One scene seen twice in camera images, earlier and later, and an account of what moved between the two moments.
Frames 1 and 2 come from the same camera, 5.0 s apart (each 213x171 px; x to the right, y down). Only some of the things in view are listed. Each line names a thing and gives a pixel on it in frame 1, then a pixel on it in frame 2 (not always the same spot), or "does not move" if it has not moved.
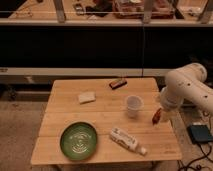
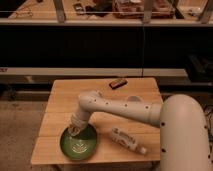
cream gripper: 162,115 → 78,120
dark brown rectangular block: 117,84 does not move
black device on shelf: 101,8 does not move
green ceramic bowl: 78,140 does not move
